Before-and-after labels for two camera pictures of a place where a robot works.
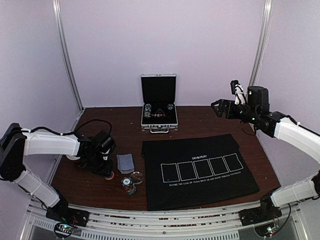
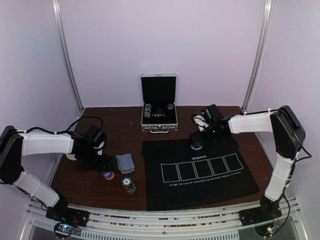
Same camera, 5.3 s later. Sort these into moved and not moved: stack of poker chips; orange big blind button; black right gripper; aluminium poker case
Moved: black right gripper
Not moved: stack of poker chips; aluminium poker case; orange big blind button
